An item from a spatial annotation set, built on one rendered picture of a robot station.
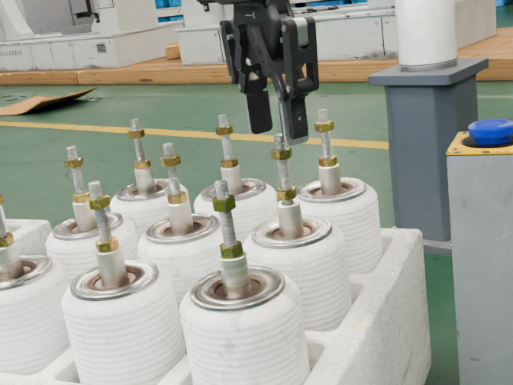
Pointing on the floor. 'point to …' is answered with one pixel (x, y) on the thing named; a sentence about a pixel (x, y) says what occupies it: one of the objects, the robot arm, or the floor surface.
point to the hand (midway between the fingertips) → (276, 123)
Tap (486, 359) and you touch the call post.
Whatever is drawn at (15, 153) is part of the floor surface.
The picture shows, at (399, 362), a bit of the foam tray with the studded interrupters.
